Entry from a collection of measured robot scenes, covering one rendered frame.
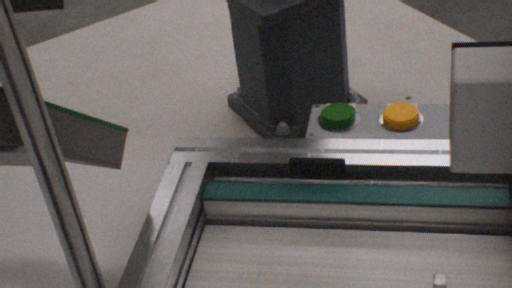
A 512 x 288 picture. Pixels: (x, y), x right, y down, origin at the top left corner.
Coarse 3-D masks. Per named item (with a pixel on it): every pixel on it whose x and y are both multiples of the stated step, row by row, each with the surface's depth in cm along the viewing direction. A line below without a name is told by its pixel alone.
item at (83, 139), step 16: (0, 96) 66; (0, 112) 67; (48, 112) 73; (64, 112) 75; (0, 128) 67; (16, 128) 69; (64, 128) 75; (80, 128) 78; (96, 128) 80; (112, 128) 83; (0, 144) 69; (16, 144) 69; (64, 144) 76; (80, 144) 78; (96, 144) 81; (112, 144) 84; (80, 160) 79; (96, 160) 81; (112, 160) 84
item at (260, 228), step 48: (240, 192) 87; (288, 192) 86; (336, 192) 85; (384, 192) 84; (432, 192) 83; (480, 192) 82; (240, 240) 85; (288, 240) 84; (336, 240) 84; (384, 240) 83; (432, 240) 82; (480, 240) 81
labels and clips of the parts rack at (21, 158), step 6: (0, 150) 69; (6, 150) 69; (12, 150) 69; (18, 150) 69; (24, 150) 69; (0, 156) 69; (6, 156) 69; (12, 156) 69; (18, 156) 69; (24, 156) 69; (0, 162) 70; (6, 162) 70; (12, 162) 69; (18, 162) 69; (24, 162) 69; (30, 162) 69
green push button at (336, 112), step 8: (336, 104) 93; (344, 104) 93; (328, 112) 92; (336, 112) 92; (344, 112) 92; (352, 112) 92; (328, 120) 91; (336, 120) 91; (344, 120) 91; (352, 120) 91; (336, 128) 91; (344, 128) 91
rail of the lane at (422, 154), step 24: (192, 144) 93; (216, 144) 92; (240, 144) 92; (264, 144) 91; (288, 144) 90; (312, 144) 90; (336, 144) 89; (360, 144) 89; (384, 144) 88; (408, 144) 88; (432, 144) 87; (216, 168) 90; (240, 168) 89; (264, 168) 89; (288, 168) 88; (312, 168) 86; (336, 168) 86; (360, 168) 86; (384, 168) 86; (408, 168) 85; (432, 168) 85
